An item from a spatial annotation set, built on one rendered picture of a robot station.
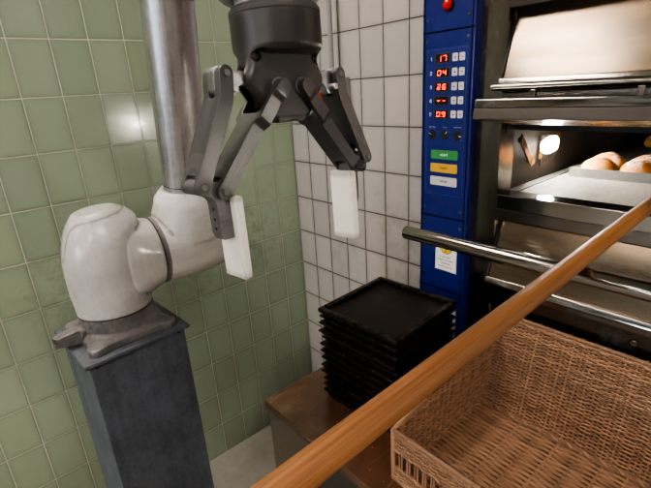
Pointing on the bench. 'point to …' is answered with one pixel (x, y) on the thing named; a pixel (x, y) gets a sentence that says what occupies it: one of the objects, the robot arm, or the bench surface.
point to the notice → (446, 259)
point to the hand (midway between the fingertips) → (297, 243)
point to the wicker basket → (467, 395)
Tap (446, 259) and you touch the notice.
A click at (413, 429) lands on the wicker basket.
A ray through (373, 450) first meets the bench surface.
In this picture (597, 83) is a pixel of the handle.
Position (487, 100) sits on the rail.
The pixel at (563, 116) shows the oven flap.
